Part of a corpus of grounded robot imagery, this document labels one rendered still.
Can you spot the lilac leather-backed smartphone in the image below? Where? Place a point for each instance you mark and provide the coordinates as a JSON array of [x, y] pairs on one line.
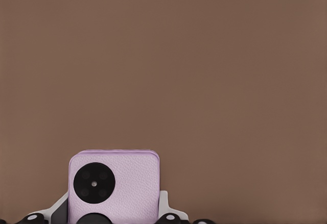
[[132, 180]]

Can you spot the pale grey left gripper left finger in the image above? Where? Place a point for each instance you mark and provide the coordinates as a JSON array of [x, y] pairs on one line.
[[58, 210]]

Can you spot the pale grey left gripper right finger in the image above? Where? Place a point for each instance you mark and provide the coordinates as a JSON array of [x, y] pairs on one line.
[[167, 206]]

